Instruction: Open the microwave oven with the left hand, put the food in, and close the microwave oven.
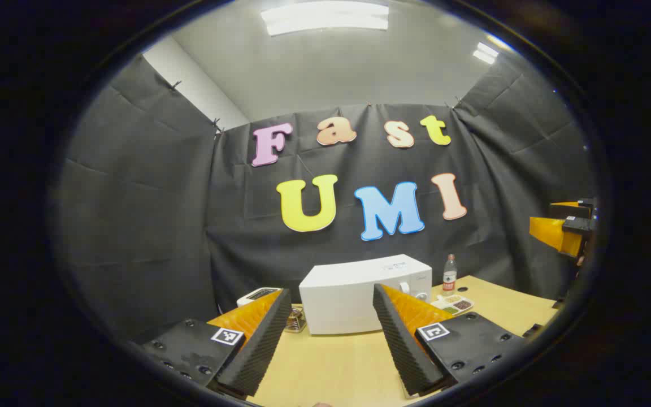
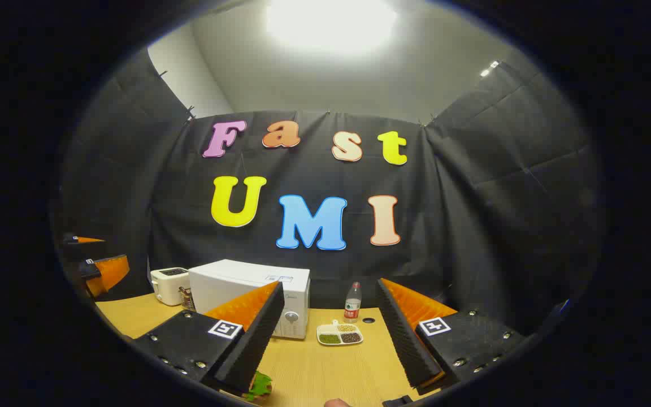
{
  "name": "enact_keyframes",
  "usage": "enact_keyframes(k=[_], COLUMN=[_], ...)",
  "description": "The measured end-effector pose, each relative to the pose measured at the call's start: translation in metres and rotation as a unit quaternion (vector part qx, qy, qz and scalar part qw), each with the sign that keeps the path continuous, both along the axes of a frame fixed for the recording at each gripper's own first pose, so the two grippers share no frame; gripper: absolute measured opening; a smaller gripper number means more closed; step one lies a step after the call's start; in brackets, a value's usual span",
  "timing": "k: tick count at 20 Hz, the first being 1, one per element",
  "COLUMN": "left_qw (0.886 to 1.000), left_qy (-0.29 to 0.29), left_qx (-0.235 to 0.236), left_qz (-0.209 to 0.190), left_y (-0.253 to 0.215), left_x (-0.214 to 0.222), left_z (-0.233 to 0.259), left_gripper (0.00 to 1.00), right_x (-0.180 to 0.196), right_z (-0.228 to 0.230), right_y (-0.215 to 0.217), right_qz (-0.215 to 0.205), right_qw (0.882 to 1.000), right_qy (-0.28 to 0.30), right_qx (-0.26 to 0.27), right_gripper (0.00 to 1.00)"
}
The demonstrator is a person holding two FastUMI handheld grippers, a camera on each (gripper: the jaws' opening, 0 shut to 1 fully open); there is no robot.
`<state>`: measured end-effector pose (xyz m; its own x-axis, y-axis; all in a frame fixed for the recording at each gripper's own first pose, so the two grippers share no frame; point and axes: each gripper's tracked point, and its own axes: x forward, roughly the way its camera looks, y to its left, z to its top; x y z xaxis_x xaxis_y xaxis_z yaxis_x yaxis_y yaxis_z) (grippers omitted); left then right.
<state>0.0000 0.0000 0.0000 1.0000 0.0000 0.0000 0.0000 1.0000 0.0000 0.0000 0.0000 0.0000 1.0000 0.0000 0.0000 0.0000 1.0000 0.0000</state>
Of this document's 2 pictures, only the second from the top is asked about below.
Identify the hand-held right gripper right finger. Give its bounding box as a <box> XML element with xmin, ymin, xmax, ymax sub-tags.
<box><xmin>375</xmin><ymin>277</ymin><xmax>530</xmax><ymax>396</ymax></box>

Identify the black backdrop cloth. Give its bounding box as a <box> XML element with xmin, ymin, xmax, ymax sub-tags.
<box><xmin>54</xmin><ymin>48</ymin><xmax>606</xmax><ymax>340</ymax></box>

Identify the white toaster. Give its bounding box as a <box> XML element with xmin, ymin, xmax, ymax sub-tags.
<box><xmin>150</xmin><ymin>267</ymin><xmax>190</xmax><ymax>306</ymax></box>

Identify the white divided dish of beans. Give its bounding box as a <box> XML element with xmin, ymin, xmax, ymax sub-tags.
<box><xmin>316</xmin><ymin>320</ymin><xmax>364</xmax><ymax>346</ymax></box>

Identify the white microwave oven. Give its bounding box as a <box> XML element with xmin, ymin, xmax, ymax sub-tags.
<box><xmin>188</xmin><ymin>259</ymin><xmax>311</xmax><ymax>340</ymax></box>

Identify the clear plastic water bottle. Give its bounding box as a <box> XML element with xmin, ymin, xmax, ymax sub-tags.
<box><xmin>344</xmin><ymin>282</ymin><xmax>363</xmax><ymax>324</ymax></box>

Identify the large ceiling light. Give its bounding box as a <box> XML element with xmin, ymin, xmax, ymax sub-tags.
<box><xmin>266</xmin><ymin>0</ymin><xmax>398</xmax><ymax>54</ymax></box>

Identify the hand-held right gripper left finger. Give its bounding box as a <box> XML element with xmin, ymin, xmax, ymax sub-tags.
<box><xmin>132</xmin><ymin>281</ymin><xmax>285</xmax><ymax>396</ymax></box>

